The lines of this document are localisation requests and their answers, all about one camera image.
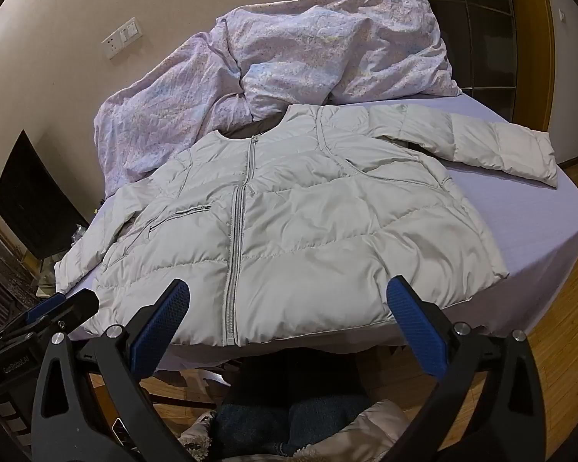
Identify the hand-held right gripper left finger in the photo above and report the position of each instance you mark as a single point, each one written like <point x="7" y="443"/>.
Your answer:
<point x="159" y="334"/>

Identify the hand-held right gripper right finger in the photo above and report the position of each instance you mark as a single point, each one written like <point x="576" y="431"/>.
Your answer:
<point x="416" y="334"/>

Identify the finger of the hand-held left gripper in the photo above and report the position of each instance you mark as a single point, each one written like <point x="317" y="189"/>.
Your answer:
<point x="46" y="307"/>
<point x="77" y="307"/>

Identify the beige puffer jacket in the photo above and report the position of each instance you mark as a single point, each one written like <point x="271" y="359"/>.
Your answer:
<point x="294" y="211"/>

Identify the cluttered bedside table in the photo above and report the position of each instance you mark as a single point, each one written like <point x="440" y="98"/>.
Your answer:
<point x="48" y="284"/>

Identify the dark patterned curtain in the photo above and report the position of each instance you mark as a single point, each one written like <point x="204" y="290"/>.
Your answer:
<point x="5" y="274"/>

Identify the black television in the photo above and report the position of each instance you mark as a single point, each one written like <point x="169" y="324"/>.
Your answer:
<point x="33" y="202"/>

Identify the person's legs in jeans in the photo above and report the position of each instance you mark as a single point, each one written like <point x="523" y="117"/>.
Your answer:
<point x="308" y="418"/>

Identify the bed with lavender sheet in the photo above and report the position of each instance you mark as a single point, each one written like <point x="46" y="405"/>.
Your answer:
<point x="510" y="231"/>

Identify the wooden framed glass door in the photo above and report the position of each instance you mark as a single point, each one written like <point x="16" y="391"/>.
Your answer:
<point x="481" y="33"/>

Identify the pale floral duvet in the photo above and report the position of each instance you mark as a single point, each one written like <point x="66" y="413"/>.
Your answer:
<point x="294" y="48"/>

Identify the white wall socket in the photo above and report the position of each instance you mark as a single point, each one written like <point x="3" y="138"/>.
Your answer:
<point x="111" y="46"/>

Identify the white light switch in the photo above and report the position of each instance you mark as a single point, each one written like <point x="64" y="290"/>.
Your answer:
<point x="129" y="30"/>

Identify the small white wall switch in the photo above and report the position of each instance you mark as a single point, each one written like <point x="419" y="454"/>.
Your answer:
<point x="562" y="14"/>

